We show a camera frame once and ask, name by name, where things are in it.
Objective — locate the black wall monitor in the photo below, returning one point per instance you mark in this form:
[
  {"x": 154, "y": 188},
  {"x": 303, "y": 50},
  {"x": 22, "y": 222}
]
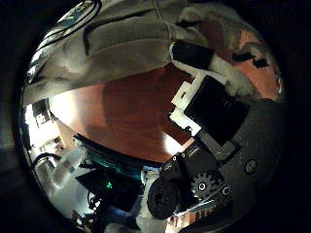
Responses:
[{"x": 41, "y": 111}]

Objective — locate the beige piece of clothing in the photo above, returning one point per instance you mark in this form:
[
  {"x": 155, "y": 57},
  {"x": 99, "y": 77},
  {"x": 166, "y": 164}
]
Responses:
[{"x": 123, "y": 48}]

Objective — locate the black equipment rack blue lights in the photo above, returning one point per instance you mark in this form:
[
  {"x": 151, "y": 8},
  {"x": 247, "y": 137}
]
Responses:
[{"x": 113, "y": 161}]

